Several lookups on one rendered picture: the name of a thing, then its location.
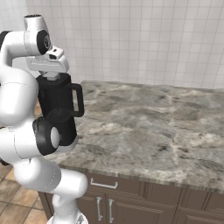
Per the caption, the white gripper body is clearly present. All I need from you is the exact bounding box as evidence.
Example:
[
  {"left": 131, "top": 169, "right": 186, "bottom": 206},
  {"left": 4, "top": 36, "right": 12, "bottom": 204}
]
[{"left": 25, "top": 54, "right": 71, "bottom": 74}]

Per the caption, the black blender with white base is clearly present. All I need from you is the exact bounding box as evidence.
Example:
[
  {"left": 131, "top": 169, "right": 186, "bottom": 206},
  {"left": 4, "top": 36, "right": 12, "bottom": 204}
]
[{"left": 37, "top": 72, "right": 86, "bottom": 153}]

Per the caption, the brown drawer front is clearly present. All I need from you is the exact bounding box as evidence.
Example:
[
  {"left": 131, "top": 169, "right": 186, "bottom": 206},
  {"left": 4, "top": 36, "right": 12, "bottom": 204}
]
[
  {"left": 178, "top": 186, "right": 224, "bottom": 215},
  {"left": 85, "top": 172, "right": 147, "bottom": 200}
]

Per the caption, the brown cupboard door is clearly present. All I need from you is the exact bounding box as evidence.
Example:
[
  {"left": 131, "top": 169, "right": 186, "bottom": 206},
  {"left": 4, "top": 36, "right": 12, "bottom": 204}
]
[
  {"left": 174, "top": 207, "right": 224, "bottom": 224},
  {"left": 106, "top": 194, "right": 177, "bottom": 224},
  {"left": 73, "top": 193, "right": 108, "bottom": 224}
]

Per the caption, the silver drawer handle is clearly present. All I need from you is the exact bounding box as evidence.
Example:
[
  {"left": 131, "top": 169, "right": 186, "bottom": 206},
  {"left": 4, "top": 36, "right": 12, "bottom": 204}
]
[{"left": 89, "top": 177, "right": 119, "bottom": 190}]

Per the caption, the silver cupboard door handle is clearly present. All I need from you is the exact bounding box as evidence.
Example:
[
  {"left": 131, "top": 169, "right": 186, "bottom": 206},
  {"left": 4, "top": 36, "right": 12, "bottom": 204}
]
[
  {"left": 95, "top": 196, "right": 104, "bottom": 222},
  {"left": 107, "top": 198, "right": 116, "bottom": 224}
]

